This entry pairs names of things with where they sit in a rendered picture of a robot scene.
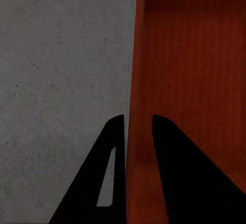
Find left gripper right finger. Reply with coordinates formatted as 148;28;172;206
152;114;246;224

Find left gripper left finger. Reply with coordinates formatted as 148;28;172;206
49;114;126;224

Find storage box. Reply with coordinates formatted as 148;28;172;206
126;0;246;224

